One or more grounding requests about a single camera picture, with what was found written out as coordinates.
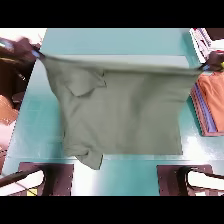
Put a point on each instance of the olive green polo shirt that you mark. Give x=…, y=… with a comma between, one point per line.
x=126, y=113

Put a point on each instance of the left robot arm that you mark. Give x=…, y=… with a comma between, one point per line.
x=20, y=49

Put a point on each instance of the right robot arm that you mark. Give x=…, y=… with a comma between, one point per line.
x=182, y=180

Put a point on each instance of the red-brown garment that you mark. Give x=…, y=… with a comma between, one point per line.
x=200, y=118

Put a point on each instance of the purple garment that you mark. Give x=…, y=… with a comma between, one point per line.
x=204, y=108

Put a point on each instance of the orange garment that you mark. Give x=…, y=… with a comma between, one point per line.
x=215, y=96

